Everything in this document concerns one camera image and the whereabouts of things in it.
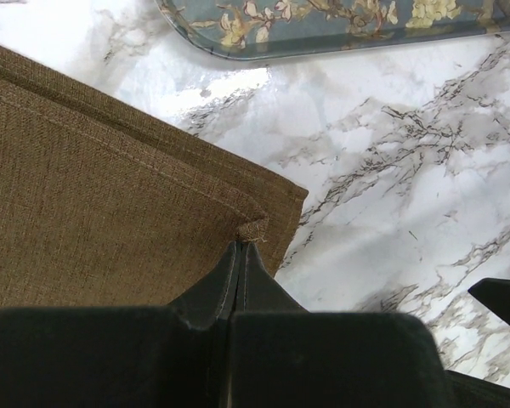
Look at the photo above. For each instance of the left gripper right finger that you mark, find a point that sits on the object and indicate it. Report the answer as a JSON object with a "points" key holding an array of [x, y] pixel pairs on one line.
{"points": [[281, 355]]}

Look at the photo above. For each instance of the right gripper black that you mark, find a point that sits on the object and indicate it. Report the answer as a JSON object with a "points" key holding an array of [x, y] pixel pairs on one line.
{"points": [[471, 392]]}

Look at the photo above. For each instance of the floral blue serving tray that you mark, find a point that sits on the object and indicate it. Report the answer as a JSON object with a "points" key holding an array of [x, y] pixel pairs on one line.
{"points": [[263, 30]]}

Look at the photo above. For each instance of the brown cloth napkin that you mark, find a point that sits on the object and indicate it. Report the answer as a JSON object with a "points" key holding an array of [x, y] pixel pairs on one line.
{"points": [[104, 205]]}

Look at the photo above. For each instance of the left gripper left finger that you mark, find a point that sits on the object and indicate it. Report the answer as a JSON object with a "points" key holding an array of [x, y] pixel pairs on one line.
{"points": [[145, 356]]}

